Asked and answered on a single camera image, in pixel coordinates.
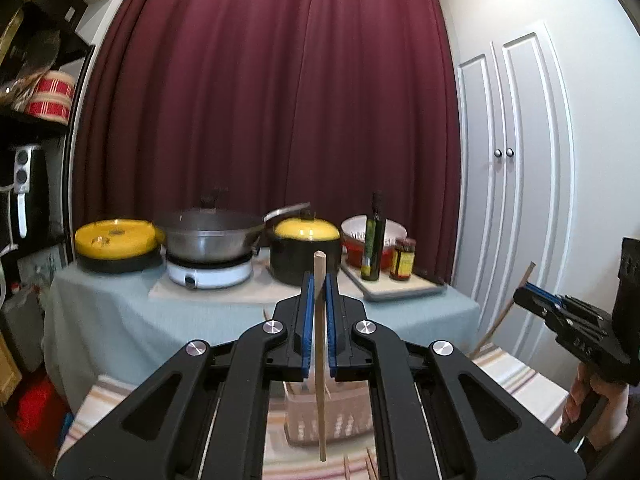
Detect person's right hand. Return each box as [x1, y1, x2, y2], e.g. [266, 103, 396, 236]
[561, 363, 629, 451]

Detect white perforated utensil caddy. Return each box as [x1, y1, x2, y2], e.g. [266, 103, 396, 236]
[283, 379, 373, 445]

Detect grey tray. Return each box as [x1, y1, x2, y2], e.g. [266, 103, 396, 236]
[341, 262, 447, 302]

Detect striped tablecloth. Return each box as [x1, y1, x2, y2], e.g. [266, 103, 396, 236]
[54, 344, 567, 479]

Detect dark olive oil bottle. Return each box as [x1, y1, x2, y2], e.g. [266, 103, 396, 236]
[360, 191, 386, 281]

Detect sauce jar yellow label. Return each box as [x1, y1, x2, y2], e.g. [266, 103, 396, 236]
[390, 237, 416, 281]

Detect black pot yellow lid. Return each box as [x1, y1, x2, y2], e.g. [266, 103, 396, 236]
[266, 208, 342, 286]

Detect white cabinet doors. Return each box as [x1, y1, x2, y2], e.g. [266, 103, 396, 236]
[454, 28, 574, 361]

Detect white induction cooker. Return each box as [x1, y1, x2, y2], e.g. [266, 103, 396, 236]
[166, 252, 254, 289]

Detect red white bowl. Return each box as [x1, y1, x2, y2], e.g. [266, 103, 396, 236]
[341, 214, 408, 271]

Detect steel wok with lid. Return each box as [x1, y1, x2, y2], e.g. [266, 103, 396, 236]
[153, 198, 310, 262]

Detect grey-blue table cover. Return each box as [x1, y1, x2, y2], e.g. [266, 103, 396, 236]
[41, 253, 483, 413]

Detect yellow flat pan lid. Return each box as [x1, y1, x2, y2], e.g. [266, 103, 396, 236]
[74, 219, 163, 274]

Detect dark red curtain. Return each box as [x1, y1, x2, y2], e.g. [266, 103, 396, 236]
[72, 0, 461, 278]

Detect wooden board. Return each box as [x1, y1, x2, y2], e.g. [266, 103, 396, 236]
[0, 335, 22, 405]

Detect white handheld device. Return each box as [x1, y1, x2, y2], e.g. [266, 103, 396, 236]
[13, 144, 41, 240]

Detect red white striped tin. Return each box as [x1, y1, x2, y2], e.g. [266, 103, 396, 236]
[25, 70, 76, 125]

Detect black shelf unit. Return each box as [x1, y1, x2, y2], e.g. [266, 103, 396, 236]
[1, 0, 96, 299]

